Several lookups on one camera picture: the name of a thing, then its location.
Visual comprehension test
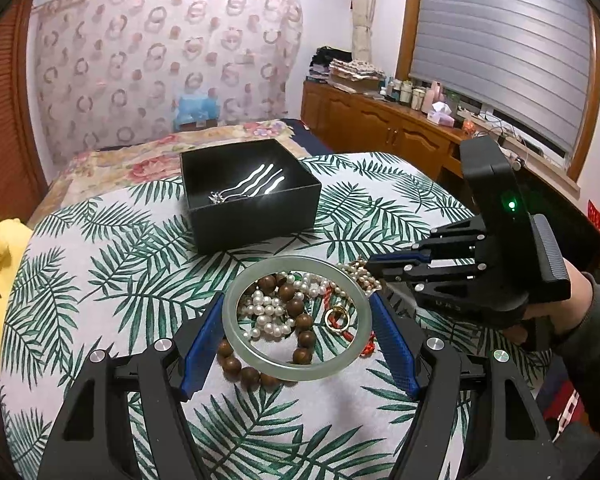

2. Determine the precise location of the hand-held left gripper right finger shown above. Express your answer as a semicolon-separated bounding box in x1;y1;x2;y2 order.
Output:
369;291;563;480

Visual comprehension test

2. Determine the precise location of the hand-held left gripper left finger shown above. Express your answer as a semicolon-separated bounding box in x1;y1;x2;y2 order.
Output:
37;302;226;480

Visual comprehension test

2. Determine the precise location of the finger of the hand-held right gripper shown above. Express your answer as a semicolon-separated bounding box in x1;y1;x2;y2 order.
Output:
372;262;483;297
367;215;488;268

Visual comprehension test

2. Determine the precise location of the pale green jade bangle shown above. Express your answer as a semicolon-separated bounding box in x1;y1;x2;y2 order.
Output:
222;256;372;372

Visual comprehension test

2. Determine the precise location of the black jewelry box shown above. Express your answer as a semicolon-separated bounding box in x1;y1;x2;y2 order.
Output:
180;139;322;256

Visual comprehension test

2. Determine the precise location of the person's right hand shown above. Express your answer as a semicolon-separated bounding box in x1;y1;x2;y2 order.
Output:
510;260;593;346

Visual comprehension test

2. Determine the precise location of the green leaf print tablecloth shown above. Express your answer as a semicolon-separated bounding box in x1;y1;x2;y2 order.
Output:
0;152;553;480

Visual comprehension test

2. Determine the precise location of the white tissue box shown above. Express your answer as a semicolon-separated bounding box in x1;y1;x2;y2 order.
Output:
426;101;455;126

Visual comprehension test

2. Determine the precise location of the wooden cabinet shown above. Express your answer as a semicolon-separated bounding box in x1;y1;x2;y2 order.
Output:
300;81;468;181

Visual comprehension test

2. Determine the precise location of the row of cosmetic bottles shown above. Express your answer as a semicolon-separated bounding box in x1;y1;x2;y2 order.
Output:
380;75;446;112

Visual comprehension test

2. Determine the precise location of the silver wavy hairpin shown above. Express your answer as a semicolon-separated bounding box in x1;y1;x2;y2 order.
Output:
207;162;287;206

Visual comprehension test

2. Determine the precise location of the stack of folded cloths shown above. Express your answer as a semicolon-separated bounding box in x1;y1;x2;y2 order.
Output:
327;57;386;93

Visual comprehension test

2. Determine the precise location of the grey window blind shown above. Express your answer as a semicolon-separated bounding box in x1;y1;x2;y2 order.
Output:
409;0;595;156

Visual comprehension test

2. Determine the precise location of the floral bedspread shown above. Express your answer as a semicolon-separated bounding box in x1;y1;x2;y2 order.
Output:
27;119;311;226

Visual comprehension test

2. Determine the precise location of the pile of dark clothes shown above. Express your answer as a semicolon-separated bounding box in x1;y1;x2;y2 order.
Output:
306;46;353;84

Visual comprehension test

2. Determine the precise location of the blue plastic bag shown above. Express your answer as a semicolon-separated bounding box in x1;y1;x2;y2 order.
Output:
172;91;221;128

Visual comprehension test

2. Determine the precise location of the tied white curtain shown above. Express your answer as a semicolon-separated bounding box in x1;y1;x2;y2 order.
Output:
350;0;381;58

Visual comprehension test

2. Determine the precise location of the brown slatted door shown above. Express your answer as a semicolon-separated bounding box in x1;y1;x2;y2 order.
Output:
0;0;48;221

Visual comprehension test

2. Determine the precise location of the red coral bracelet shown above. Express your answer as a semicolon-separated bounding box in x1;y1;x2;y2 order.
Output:
312;280;381;359

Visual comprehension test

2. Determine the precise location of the gold ring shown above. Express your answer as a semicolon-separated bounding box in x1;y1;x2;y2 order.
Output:
323;306;352;333

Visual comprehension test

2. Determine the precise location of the white pearl necklace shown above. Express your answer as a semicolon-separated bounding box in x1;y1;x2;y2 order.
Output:
237;271;331;343

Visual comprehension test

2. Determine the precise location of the brown wooden bead bracelet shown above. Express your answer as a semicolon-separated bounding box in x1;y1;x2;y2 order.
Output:
216;272;317;388

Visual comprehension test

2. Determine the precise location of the ring patterned curtain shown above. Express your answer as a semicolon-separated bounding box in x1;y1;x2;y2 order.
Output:
30;0;303;166

